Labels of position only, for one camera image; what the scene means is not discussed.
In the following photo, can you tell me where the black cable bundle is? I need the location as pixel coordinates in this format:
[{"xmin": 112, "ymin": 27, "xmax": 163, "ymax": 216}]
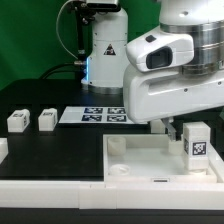
[{"xmin": 40, "ymin": 63, "xmax": 84, "ymax": 80}]

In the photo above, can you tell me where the white square tabletop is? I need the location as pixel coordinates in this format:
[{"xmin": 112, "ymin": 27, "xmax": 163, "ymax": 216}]
[{"xmin": 103, "ymin": 134, "xmax": 217, "ymax": 183}]

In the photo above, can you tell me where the white sheet with markers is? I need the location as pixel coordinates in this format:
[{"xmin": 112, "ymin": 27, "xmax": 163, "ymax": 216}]
[{"xmin": 58, "ymin": 106, "xmax": 149, "ymax": 125}]

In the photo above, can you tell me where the white front fence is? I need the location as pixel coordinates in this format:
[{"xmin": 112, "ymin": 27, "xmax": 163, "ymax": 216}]
[{"xmin": 0, "ymin": 181, "xmax": 224, "ymax": 210}]

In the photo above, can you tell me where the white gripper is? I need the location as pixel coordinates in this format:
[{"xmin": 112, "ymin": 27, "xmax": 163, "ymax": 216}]
[{"xmin": 123, "ymin": 65, "xmax": 224, "ymax": 140}]

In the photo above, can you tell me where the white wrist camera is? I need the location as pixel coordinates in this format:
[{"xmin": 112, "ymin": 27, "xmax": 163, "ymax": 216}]
[{"xmin": 126, "ymin": 29, "xmax": 194, "ymax": 72}]

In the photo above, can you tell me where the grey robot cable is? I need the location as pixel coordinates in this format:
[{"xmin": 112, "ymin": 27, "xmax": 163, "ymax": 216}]
[{"xmin": 56, "ymin": 0, "xmax": 88, "ymax": 64}]

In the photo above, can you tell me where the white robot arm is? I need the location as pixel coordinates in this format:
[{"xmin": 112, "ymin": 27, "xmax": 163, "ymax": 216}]
[{"xmin": 77, "ymin": 0, "xmax": 224, "ymax": 123}]

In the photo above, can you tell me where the white left fence piece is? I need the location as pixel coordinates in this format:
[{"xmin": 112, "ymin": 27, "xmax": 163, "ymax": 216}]
[{"xmin": 0, "ymin": 138, "xmax": 8, "ymax": 164}]

